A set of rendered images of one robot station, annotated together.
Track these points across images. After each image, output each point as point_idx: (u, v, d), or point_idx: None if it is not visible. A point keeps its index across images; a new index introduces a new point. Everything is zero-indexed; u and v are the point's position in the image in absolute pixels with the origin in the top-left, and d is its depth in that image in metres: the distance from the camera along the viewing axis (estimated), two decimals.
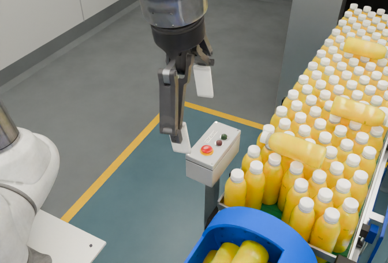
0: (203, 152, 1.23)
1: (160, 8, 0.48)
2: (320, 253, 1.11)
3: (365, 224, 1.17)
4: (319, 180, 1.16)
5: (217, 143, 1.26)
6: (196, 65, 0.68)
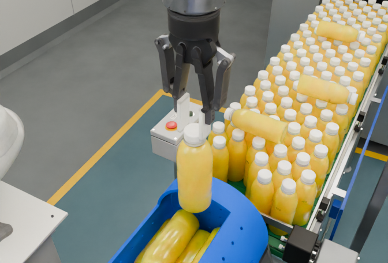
0: (168, 128, 1.25)
1: None
2: (278, 224, 1.12)
3: (325, 197, 1.19)
4: (279, 154, 1.18)
5: None
6: (179, 99, 0.65)
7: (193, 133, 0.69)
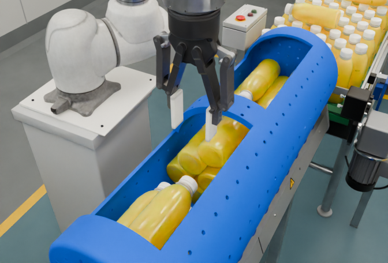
0: (238, 19, 1.48)
1: None
2: (336, 89, 1.36)
3: (373, 72, 1.42)
4: (334, 36, 1.41)
5: (249, 14, 1.51)
6: (172, 95, 0.66)
7: None
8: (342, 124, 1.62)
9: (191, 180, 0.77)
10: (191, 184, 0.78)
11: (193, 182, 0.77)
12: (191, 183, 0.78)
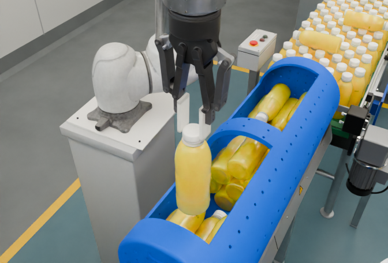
0: (251, 44, 1.68)
1: None
2: (338, 107, 1.56)
3: (370, 92, 1.62)
4: (336, 60, 1.61)
5: (261, 40, 1.71)
6: (179, 100, 0.65)
7: (307, 56, 1.62)
8: None
9: (193, 134, 0.68)
10: (196, 130, 0.69)
11: (196, 133, 0.68)
12: (194, 131, 0.69)
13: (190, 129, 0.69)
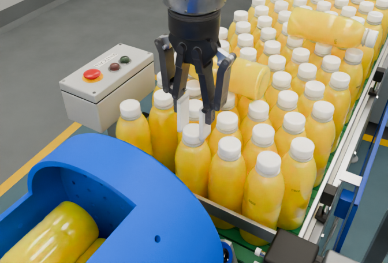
0: (85, 78, 0.80)
1: None
2: (253, 228, 0.68)
3: (331, 184, 0.75)
4: (256, 115, 0.74)
5: (111, 67, 0.83)
6: (178, 99, 0.65)
7: (193, 108, 0.74)
8: None
9: (193, 134, 0.68)
10: (196, 130, 0.69)
11: (196, 133, 0.68)
12: (194, 131, 0.69)
13: (190, 129, 0.69)
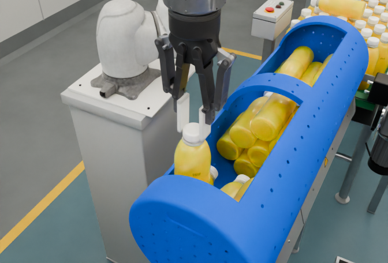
0: (267, 10, 1.56)
1: None
2: (362, 76, 1.44)
3: None
4: (359, 26, 1.49)
5: (278, 6, 1.59)
6: (179, 99, 0.65)
7: None
8: (364, 112, 1.70)
9: None
10: None
11: None
12: None
13: None
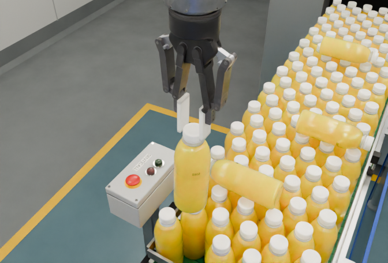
0: (127, 184, 0.96)
1: None
2: None
3: None
4: (272, 224, 0.89)
5: (148, 172, 0.99)
6: (179, 99, 0.65)
7: (220, 217, 0.89)
8: None
9: (221, 246, 0.83)
10: (223, 242, 0.84)
11: (224, 245, 0.84)
12: (222, 243, 0.84)
13: (219, 241, 0.84)
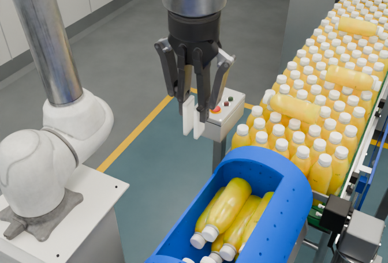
0: (212, 111, 1.39)
1: None
2: (314, 195, 1.27)
3: (355, 172, 1.34)
4: (314, 133, 1.33)
5: (225, 104, 1.42)
6: None
7: (279, 129, 1.33)
8: None
9: (282, 144, 1.27)
10: (283, 142, 1.28)
11: (284, 144, 1.27)
12: (283, 142, 1.28)
13: (280, 142, 1.28)
